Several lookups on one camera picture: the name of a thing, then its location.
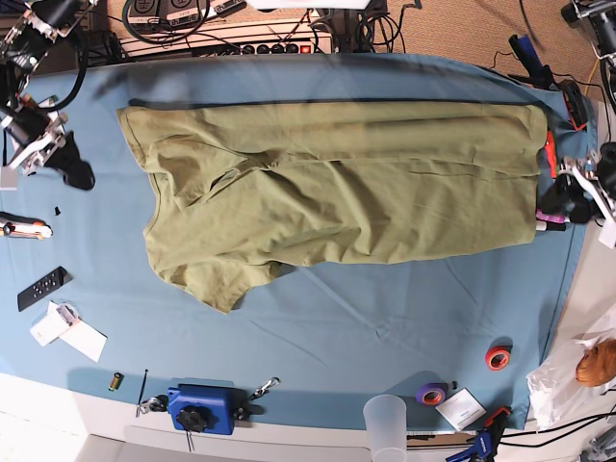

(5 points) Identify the white power strip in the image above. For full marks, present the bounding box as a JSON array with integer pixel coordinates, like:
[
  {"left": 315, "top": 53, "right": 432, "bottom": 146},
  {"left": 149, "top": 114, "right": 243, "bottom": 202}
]
[{"left": 119, "top": 22, "right": 334, "bottom": 58}]

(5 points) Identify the orange black clamp right edge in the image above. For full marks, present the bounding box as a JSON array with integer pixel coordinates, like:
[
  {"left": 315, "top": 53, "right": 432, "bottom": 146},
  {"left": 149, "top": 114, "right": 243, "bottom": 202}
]
[{"left": 558, "top": 79, "right": 588, "bottom": 131}]

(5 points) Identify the blue table cloth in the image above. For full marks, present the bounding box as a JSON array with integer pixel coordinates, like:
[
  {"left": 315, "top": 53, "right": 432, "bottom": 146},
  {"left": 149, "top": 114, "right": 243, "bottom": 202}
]
[{"left": 1, "top": 55, "right": 597, "bottom": 429}]

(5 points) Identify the blue orange clamp bottom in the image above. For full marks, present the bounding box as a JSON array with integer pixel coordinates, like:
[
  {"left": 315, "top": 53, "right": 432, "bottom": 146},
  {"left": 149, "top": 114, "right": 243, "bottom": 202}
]
[{"left": 445, "top": 406, "right": 511, "bottom": 462}]

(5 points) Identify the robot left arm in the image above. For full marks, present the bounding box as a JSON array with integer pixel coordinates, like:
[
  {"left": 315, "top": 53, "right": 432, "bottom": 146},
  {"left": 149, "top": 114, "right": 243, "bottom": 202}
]
[{"left": 553, "top": 1, "right": 615, "bottom": 248}]

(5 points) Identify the white plastic bag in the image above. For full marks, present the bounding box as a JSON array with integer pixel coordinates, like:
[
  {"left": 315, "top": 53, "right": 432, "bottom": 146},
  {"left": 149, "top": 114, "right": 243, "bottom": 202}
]
[{"left": 526, "top": 307, "right": 615, "bottom": 430}]

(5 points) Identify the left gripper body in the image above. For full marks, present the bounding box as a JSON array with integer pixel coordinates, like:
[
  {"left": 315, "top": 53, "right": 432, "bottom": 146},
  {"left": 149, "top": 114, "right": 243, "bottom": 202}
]
[{"left": 559, "top": 151, "right": 615, "bottom": 248}]

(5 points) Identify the red tape roll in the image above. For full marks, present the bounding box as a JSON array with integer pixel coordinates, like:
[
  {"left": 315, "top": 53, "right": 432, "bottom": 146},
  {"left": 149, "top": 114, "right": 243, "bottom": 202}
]
[{"left": 484, "top": 346, "right": 512, "bottom": 372}]

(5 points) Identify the small green yellow battery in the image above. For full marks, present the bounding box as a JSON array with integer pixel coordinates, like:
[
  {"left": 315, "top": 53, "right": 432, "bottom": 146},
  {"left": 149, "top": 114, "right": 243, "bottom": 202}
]
[{"left": 108, "top": 372, "right": 124, "bottom": 392}]

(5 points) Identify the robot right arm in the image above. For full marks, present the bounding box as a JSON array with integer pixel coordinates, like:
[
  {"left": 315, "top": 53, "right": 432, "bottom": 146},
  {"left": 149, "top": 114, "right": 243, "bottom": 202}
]
[{"left": 1, "top": 1, "right": 97, "bottom": 191}]

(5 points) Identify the silver carabiner clip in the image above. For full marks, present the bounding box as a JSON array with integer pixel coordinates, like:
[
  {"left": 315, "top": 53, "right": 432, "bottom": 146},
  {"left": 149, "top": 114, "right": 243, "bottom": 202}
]
[{"left": 248, "top": 376, "right": 280, "bottom": 400}]

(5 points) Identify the white paper sheet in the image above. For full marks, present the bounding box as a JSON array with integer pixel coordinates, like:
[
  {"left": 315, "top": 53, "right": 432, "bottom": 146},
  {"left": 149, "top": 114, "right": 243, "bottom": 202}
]
[{"left": 47, "top": 301, "right": 107, "bottom": 363}]

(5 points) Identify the purple tape roll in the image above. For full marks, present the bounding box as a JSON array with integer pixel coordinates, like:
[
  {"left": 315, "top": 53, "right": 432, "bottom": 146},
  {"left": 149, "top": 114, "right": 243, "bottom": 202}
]
[{"left": 416, "top": 383, "right": 449, "bottom": 407}]

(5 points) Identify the translucent plastic cup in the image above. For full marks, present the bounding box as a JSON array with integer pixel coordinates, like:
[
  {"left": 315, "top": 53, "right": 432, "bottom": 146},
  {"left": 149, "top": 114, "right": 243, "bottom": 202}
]
[{"left": 363, "top": 395, "right": 407, "bottom": 462}]

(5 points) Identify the white card booklet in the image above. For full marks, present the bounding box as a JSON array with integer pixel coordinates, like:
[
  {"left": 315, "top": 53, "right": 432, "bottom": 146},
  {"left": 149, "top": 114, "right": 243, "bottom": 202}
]
[{"left": 436, "top": 389, "right": 486, "bottom": 431}]

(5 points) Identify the red handled screwdriver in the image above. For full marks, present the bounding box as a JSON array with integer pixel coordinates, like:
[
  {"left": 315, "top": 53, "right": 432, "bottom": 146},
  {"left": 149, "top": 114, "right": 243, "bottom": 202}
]
[{"left": 544, "top": 130, "right": 558, "bottom": 179}]

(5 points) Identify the blue black clamp top right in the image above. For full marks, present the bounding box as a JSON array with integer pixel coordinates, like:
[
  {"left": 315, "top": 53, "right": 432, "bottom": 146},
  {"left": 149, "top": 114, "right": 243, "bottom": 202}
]
[{"left": 508, "top": 35, "right": 558, "bottom": 90}]

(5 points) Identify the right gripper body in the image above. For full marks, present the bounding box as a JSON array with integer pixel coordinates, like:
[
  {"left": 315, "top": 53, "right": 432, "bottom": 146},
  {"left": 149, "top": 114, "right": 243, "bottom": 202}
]
[{"left": 1, "top": 111, "right": 67, "bottom": 191}]

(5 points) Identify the pink tube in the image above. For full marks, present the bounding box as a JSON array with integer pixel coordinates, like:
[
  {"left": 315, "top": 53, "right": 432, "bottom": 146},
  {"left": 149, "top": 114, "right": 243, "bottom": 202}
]
[{"left": 535, "top": 210, "right": 569, "bottom": 223}]

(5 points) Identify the thin black rod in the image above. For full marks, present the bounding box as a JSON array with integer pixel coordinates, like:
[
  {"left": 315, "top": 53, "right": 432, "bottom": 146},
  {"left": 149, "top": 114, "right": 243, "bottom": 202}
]
[{"left": 135, "top": 369, "right": 148, "bottom": 418}]

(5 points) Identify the orange white utility knife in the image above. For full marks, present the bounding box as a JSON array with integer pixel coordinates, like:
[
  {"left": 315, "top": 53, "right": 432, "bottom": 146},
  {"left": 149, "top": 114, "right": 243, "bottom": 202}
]
[{"left": 1, "top": 212, "right": 53, "bottom": 240}]

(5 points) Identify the blue clamp block black knob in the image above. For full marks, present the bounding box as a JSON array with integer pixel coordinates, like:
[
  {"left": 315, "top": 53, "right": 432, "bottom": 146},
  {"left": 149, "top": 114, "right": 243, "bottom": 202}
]
[{"left": 167, "top": 384, "right": 252, "bottom": 435}]

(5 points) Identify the olive green t-shirt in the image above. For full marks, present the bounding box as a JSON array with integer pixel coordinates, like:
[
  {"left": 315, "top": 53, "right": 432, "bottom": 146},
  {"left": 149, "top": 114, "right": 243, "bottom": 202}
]
[{"left": 116, "top": 101, "right": 548, "bottom": 313}]

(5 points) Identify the clear plastic packaged item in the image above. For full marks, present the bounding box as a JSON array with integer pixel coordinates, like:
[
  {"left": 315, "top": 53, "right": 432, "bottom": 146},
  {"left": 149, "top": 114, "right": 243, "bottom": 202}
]
[{"left": 30, "top": 301, "right": 79, "bottom": 347}]

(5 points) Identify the white black marker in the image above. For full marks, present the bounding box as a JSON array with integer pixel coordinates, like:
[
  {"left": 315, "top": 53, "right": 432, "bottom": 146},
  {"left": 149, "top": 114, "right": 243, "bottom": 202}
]
[{"left": 535, "top": 220, "right": 567, "bottom": 232}]

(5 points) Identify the black remote control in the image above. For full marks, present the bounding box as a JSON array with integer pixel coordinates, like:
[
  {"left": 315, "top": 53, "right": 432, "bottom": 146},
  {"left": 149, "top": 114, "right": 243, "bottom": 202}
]
[{"left": 17, "top": 266, "right": 72, "bottom": 312}]

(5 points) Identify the brown furry object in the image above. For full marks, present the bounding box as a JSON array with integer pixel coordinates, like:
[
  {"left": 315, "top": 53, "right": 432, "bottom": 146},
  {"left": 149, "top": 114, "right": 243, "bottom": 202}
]
[{"left": 576, "top": 339, "right": 616, "bottom": 387}]

